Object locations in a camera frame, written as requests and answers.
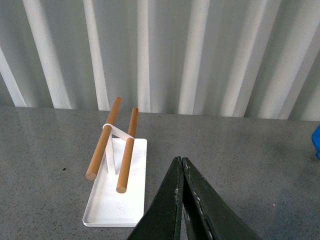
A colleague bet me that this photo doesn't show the white pleated curtain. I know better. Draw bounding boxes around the white pleated curtain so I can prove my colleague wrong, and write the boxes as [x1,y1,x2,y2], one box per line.
[0,0,320,121]

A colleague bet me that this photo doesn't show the blue microfiber cloth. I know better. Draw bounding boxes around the blue microfiber cloth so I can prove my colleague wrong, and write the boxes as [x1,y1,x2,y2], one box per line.
[311,125,320,159]

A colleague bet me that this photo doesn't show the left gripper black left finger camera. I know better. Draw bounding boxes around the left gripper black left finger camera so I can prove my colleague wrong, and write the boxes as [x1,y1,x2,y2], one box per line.
[128,156,184,240]

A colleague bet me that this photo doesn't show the white rack with wooden bars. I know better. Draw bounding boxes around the white rack with wooden bars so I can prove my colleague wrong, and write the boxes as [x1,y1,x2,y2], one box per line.
[82,97,147,227]

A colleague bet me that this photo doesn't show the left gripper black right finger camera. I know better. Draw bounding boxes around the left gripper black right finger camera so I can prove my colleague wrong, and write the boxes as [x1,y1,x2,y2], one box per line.
[182,157,260,240]

